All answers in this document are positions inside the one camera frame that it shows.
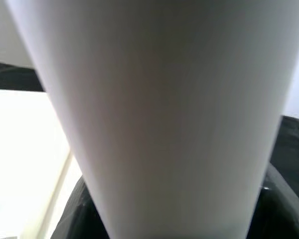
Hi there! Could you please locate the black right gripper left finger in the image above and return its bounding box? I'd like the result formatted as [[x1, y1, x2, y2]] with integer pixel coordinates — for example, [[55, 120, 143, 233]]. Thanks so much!
[[57, 174, 110, 239]]

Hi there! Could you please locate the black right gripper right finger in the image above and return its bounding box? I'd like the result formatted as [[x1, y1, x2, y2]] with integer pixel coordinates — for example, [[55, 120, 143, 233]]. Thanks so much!
[[248, 161, 299, 239]]

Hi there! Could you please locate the white plastic ribbed tabletop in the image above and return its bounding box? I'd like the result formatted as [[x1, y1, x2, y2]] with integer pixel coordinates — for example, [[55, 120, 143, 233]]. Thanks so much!
[[0, 88, 83, 239]]

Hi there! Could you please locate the white plastic table leg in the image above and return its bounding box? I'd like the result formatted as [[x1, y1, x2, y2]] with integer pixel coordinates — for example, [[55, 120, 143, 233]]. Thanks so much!
[[4, 0, 299, 239]]

